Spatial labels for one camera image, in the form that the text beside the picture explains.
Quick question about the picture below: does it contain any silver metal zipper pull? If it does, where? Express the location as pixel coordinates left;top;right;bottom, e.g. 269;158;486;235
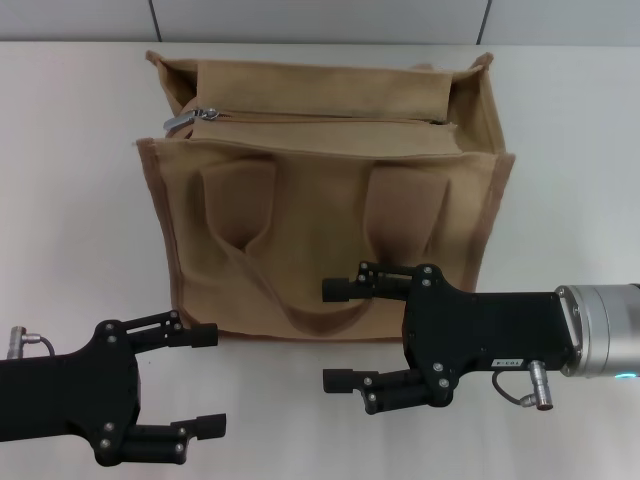
162;107;219;135

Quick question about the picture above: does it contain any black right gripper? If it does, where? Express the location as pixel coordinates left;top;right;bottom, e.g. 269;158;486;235
322;260;576;417

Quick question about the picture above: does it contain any right gripper cable with plugs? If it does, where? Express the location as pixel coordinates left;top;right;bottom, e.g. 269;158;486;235
491;359;555;413

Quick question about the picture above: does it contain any khaki canvas food bag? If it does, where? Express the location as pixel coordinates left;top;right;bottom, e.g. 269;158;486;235
132;49;517;344

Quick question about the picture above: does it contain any gripper cable with plugs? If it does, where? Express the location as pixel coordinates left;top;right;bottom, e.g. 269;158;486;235
491;359;555;413
9;324;57;359

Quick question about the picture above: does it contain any left gripper cable with plugs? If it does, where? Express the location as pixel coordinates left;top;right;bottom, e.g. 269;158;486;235
9;324;57;359

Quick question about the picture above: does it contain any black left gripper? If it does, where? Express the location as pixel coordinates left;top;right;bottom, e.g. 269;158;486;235
0;309;228;469

